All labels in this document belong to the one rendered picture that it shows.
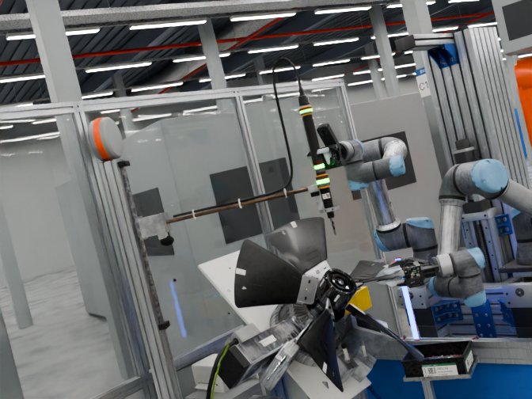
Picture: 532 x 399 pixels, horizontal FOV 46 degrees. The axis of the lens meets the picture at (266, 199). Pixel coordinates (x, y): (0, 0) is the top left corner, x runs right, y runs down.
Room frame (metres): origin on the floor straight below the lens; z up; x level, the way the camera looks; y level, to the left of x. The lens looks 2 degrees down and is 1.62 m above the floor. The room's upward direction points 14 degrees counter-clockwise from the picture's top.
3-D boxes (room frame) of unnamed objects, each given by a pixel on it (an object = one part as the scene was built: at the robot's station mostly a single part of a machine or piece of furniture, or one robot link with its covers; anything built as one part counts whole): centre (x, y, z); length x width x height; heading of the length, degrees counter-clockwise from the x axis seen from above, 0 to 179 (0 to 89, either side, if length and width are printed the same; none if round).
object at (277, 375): (1.96, 0.08, 1.03); 0.15 x 0.10 x 0.14; 47
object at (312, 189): (2.17, -0.19, 1.50); 0.09 x 0.07 x 0.10; 82
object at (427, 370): (2.19, -0.46, 0.84); 0.22 x 0.17 x 0.07; 62
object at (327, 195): (2.16, -0.20, 1.66); 0.04 x 0.04 x 0.46
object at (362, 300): (2.63, -0.24, 1.02); 0.16 x 0.10 x 0.11; 47
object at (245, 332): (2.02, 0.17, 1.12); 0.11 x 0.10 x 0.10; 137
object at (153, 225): (2.25, 0.42, 1.54); 0.10 x 0.07 x 0.08; 82
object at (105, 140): (2.27, 0.51, 1.88); 0.17 x 0.15 x 0.16; 137
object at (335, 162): (2.27, -0.27, 1.63); 0.12 x 0.08 x 0.09; 147
